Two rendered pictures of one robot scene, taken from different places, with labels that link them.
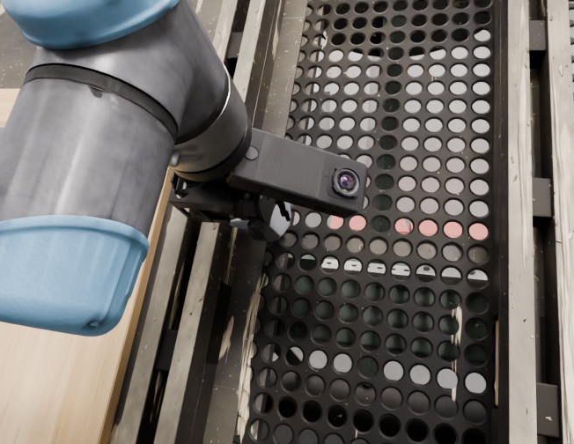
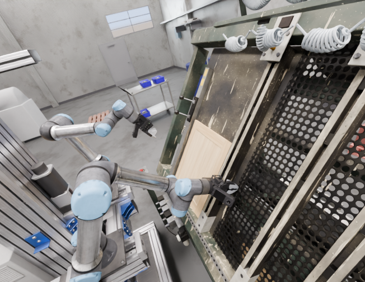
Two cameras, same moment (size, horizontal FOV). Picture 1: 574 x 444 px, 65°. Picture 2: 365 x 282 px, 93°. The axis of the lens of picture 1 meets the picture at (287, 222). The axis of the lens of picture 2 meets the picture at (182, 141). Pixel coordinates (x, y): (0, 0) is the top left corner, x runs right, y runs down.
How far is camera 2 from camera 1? 74 cm
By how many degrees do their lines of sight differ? 55
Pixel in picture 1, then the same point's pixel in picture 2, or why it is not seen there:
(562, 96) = (293, 206)
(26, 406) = not seen: hidden behind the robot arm
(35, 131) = (176, 201)
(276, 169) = (216, 195)
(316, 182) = (223, 200)
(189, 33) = (191, 192)
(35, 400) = not seen: hidden behind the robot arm
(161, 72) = (187, 198)
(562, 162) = (282, 221)
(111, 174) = (181, 207)
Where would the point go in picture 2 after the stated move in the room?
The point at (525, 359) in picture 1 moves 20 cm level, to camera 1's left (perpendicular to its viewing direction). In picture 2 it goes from (254, 247) to (218, 217)
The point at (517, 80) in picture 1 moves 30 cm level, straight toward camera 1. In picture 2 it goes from (285, 194) to (212, 224)
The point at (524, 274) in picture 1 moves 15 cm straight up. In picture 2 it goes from (262, 234) to (263, 213)
